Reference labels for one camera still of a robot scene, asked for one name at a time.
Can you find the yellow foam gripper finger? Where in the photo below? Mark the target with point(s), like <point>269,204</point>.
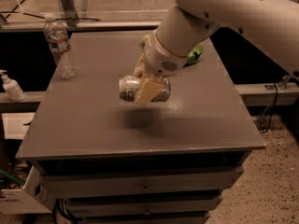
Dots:
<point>139,68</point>
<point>149,88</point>

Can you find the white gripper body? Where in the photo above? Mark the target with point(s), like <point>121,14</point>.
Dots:
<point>159,60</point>

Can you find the silver 7up soda can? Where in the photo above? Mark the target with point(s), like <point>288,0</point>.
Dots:
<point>129,86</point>

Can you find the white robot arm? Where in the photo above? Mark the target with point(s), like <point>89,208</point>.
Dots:
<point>272,26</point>

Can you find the green chip bag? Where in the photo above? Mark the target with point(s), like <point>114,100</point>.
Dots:
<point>193,56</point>

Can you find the grey drawer cabinet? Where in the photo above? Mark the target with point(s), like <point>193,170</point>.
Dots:
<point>115,162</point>

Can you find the clear plastic water bottle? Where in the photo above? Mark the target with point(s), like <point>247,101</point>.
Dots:
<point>60,47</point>

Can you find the white pump dispenser bottle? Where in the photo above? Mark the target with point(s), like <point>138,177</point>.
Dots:
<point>12,87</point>

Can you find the white cardboard box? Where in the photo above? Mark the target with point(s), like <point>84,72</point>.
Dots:
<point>32,198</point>

